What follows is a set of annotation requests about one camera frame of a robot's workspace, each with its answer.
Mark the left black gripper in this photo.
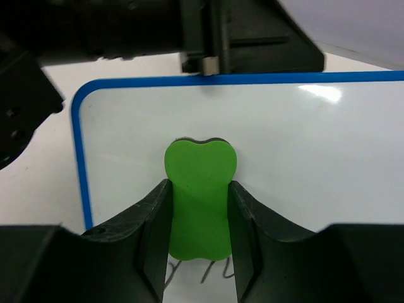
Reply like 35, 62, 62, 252
0, 0, 215, 171

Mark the blue framed whiteboard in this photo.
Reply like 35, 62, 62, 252
71, 71, 403, 302

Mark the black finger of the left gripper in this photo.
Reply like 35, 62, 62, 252
181, 1, 324, 76

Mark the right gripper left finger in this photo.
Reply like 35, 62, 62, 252
1, 180, 173, 302

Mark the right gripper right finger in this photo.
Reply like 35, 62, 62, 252
228, 181, 403, 302

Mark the green whiteboard eraser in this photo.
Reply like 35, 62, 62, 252
164, 138, 237, 261

